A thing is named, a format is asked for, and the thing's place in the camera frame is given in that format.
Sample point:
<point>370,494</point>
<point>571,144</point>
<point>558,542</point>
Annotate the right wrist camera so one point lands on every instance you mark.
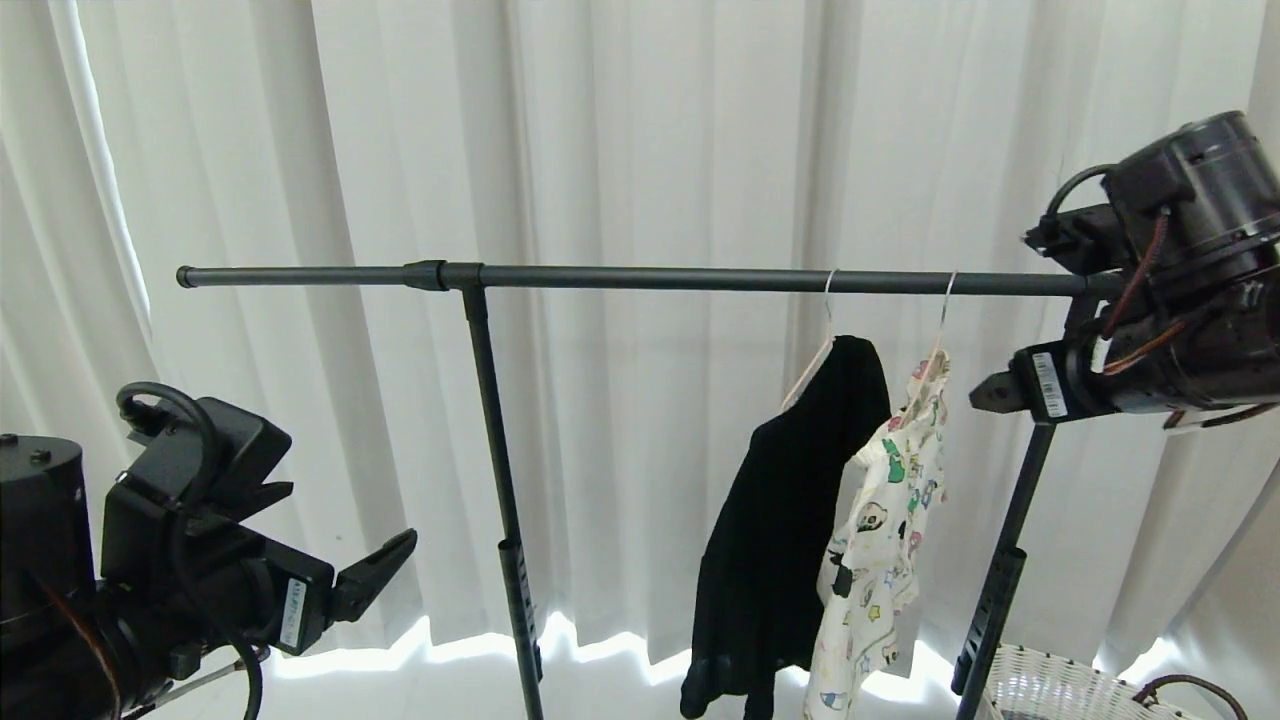
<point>1075,240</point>

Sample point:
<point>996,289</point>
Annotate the white laundry basket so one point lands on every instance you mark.
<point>1060,690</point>

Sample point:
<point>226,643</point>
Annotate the black garment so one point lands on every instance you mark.
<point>780,520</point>

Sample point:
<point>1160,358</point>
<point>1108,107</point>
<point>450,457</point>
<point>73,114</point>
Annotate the cream printed garment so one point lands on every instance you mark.
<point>880,560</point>

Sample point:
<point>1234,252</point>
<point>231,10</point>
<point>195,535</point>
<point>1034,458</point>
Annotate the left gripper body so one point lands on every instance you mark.
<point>240,610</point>

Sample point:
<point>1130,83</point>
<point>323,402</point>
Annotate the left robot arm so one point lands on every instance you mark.
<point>40,520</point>

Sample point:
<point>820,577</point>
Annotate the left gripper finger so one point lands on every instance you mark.
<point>370,585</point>
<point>260,498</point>

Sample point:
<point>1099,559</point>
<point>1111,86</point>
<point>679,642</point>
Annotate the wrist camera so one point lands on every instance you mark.
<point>1075,240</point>
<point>200,450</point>

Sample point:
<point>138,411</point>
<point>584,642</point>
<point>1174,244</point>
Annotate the black clothes rack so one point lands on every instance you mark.
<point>650,277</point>

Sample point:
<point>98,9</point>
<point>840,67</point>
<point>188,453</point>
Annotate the white curtain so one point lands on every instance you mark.
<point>650,150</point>

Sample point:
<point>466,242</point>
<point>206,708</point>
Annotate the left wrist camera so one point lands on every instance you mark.
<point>200,450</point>

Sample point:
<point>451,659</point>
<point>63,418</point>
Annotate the pink clothes hanger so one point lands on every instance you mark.
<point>944,310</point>
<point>808,372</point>

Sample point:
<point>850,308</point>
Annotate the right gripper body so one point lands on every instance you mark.
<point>1200,350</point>

